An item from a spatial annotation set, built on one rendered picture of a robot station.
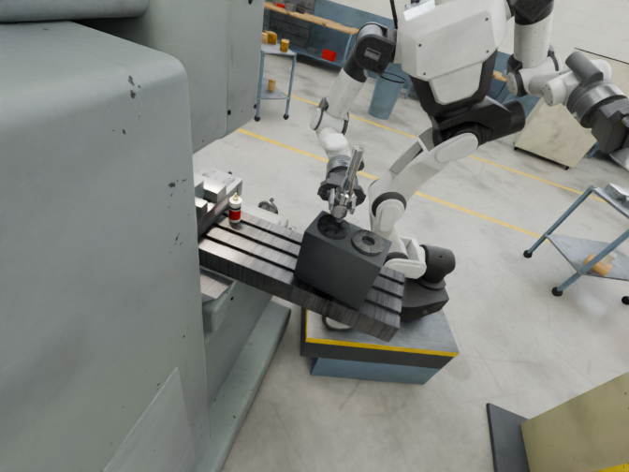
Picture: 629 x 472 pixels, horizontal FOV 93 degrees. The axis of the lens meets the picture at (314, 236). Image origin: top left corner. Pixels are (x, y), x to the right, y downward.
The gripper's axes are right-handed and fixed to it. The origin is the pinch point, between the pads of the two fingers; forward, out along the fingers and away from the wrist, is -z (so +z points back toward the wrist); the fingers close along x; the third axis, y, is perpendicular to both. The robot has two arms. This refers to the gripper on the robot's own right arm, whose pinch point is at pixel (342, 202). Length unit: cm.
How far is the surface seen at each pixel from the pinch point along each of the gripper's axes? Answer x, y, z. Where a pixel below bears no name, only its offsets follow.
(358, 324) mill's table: 13.9, 32.8, -12.7
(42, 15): -38, -34, -30
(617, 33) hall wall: 522, -68, 641
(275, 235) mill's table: -15.7, 28.8, 14.5
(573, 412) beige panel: 135, 85, -6
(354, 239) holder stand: 5.4, 7.5, -4.3
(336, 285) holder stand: 4.4, 22.0, -8.4
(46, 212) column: -30, -25, -46
